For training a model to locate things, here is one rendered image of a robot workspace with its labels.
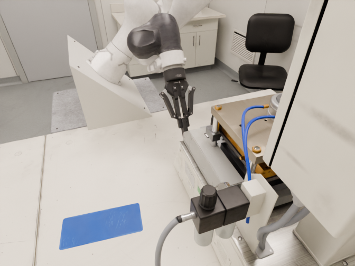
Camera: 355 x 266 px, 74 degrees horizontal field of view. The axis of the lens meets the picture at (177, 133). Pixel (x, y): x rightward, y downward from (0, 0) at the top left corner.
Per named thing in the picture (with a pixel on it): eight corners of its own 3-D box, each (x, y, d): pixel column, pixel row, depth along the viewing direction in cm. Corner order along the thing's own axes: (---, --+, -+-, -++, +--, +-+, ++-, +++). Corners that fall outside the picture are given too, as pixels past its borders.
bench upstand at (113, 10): (204, 6, 335) (204, -2, 329) (111, 13, 299) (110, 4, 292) (202, 5, 338) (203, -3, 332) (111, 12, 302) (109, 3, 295)
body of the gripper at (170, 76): (164, 68, 76) (169, 96, 77) (188, 65, 79) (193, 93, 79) (159, 73, 83) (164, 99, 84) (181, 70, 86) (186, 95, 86)
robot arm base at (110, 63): (86, 52, 118) (103, 29, 115) (118, 75, 128) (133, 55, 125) (84, 65, 100) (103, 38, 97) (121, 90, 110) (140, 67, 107)
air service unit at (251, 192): (254, 235, 44) (274, 182, 35) (181, 262, 40) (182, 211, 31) (240, 211, 48) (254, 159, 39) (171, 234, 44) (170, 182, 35)
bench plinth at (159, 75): (211, 69, 346) (212, 62, 339) (130, 82, 312) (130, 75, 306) (197, 58, 381) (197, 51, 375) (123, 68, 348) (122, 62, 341)
